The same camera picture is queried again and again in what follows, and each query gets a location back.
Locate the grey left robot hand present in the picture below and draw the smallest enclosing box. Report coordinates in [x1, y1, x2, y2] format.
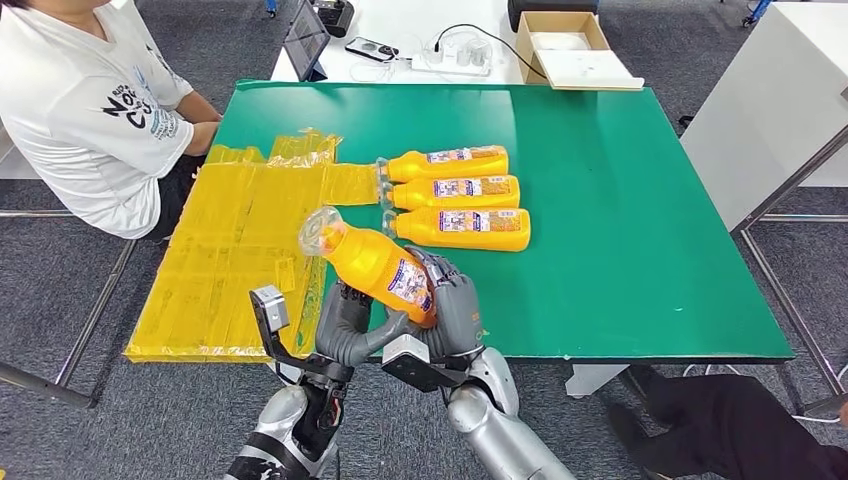
[315, 281, 411, 368]

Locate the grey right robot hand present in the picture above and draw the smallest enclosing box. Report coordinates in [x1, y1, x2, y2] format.
[405, 245, 486, 362]

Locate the orange detergent bottle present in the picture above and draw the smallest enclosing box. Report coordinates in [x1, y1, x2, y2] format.
[382, 207, 532, 253]
[379, 174, 521, 212]
[376, 145, 510, 185]
[298, 206, 440, 329]

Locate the white table leg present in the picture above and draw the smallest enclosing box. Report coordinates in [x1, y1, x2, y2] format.
[564, 362, 631, 399]

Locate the white power strip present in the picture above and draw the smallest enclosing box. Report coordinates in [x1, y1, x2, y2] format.
[410, 36, 494, 77]

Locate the open cardboard box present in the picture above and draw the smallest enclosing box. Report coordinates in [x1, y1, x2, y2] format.
[515, 10, 645, 91]

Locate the black smartphone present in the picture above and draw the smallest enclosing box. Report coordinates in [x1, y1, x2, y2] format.
[344, 36, 401, 64]

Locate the person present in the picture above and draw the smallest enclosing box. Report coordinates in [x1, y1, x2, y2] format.
[608, 364, 848, 480]
[0, 0, 223, 241]

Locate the white foam insert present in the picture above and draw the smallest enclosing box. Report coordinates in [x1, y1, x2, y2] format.
[531, 31, 592, 52]

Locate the black tablet on stand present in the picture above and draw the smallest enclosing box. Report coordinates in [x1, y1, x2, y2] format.
[283, 0, 331, 83]

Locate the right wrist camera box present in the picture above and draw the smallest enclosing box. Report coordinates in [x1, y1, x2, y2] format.
[381, 333, 468, 393]

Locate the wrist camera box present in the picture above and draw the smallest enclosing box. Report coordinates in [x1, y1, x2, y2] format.
[381, 333, 468, 393]
[249, 284, 296, 362]

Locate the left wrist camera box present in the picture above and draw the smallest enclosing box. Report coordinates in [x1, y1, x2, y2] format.
[249, 284, 296, 362]

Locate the black power cable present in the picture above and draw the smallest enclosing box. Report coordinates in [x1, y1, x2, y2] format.
[433, 23, 549, 81]

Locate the chrome metal frame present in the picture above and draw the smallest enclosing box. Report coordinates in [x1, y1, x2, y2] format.
[728, 125, 848, 417]
[0, 210, 137, 409]

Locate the white floor cable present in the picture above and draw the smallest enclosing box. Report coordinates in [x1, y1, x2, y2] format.
[682, 360, 848, 425]

